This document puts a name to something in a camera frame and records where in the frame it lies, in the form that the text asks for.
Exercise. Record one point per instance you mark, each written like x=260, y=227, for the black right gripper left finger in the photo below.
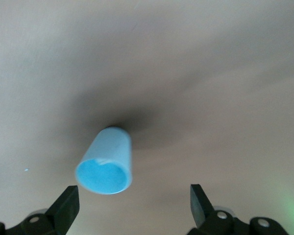
x=61, y=213

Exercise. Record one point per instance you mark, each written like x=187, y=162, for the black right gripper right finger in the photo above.
x=205, y=215

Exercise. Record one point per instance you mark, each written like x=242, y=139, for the light blue plastic cup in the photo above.
x=107, y=151

